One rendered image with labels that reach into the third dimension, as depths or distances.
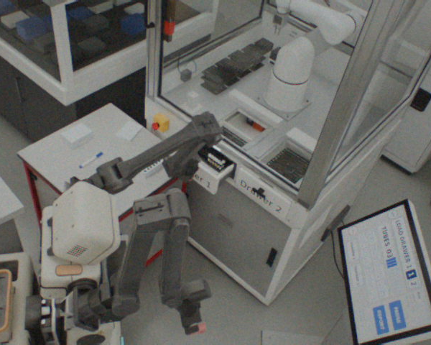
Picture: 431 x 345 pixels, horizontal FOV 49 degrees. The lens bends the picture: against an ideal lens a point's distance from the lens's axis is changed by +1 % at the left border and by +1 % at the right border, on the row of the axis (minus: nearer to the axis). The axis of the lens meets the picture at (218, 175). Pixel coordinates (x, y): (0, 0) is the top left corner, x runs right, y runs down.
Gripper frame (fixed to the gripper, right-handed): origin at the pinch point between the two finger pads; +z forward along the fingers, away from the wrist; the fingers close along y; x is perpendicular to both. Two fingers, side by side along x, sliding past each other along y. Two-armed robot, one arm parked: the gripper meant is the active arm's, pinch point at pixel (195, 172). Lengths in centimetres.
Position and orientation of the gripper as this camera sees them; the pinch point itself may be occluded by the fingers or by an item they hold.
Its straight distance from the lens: 217.4
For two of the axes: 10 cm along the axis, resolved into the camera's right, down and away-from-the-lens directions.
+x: -7.4, -5.6, 3.7
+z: 3.7, 1.1, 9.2
